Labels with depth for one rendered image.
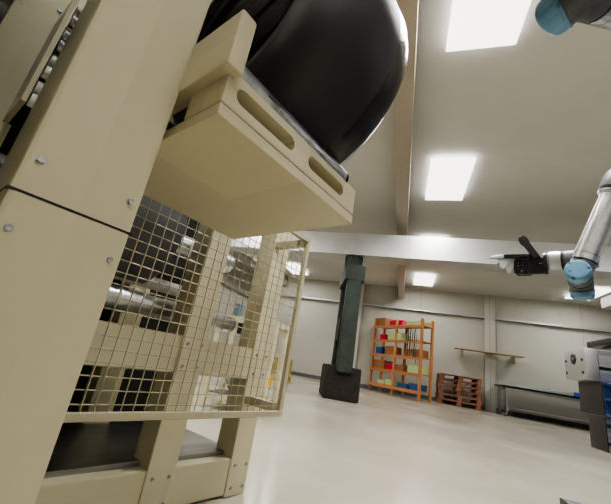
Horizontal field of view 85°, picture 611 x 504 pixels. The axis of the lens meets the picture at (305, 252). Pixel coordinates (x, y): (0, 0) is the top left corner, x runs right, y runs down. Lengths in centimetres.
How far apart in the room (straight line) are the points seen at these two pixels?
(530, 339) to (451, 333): 234
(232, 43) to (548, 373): 1304
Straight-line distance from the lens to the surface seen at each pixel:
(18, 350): 45
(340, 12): 70
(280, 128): 58
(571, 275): 146
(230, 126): 50
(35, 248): 45
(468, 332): 1278
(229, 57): 52
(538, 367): 1317
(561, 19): 85
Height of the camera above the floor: 50
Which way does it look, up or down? 18 degrees up
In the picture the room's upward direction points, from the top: 10 degrees clockwise
